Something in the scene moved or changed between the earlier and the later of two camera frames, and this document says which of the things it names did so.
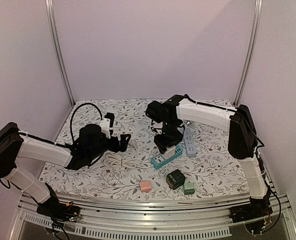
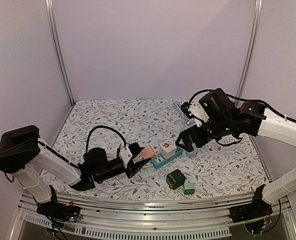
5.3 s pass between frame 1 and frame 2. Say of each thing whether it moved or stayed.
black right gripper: moved
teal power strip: stayed
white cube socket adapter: stayed
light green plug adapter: stayed
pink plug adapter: moved
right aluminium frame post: stayed
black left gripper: moved
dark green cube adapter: stayed
